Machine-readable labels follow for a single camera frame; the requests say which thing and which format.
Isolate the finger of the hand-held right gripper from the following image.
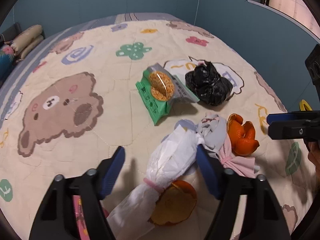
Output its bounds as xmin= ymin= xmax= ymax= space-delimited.
xmin=269 ymin=119 xmax=320 ymax=140
xmin=267 ymin=111 xmax=320 ymax=126

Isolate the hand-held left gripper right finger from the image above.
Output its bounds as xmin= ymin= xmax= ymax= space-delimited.
xmin=196 ymin=145 xmax=292 ymax=240

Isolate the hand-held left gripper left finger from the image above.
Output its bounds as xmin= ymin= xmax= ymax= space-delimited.
xmin=29 ymin=146 xmax=125 ymax=240

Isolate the white plastic bag bundle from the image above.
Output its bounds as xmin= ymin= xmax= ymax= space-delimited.
xmin=106 ymin=126 xmax=200 ymax=240

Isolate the orange peel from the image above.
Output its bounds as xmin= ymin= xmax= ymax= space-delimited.
xmin=149 ymin=180 xmax=197 ymax=227
xmin=227 ymin=114 xmax=260 ymax=157

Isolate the pink snack packet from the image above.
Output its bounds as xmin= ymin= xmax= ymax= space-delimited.
xmin=72 ymin=195 xmax=109 ymax=240

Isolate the green snack packet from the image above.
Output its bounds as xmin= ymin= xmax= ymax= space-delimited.
xmin=135 ymin=63 xmax=200 ymax=125

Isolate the black plastic bag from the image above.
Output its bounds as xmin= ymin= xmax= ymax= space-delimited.
xmin=185 ymin=60 xmax=233 ymax=106

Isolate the person's right hand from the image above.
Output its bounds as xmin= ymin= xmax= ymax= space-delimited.
xmin=307 ymin=140 xmax=320 ymax=180

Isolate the cream bear print blanket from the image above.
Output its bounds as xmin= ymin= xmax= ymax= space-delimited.
xmin=0 ymin=20 xmax=320 ymax=240

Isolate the blue floral folded quilt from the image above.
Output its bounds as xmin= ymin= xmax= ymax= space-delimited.
xmin=0 ymin=42 xmax=15 ymax=80

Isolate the beige bear folded quilt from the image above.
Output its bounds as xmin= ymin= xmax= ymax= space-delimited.
xmin=10 ymin=24 xmax=44 ymax=60

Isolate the grey padded headboard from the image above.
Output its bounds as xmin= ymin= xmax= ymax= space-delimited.
xmin=0 ymin=22 xmax=22 ymax=43

